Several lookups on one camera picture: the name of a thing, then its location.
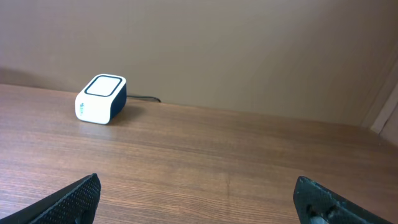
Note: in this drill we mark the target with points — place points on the white barcode scanner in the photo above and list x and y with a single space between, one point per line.
102 99

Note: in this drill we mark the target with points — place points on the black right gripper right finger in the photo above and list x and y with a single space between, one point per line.
315 203

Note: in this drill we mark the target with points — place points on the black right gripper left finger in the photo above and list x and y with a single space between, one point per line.
73 204

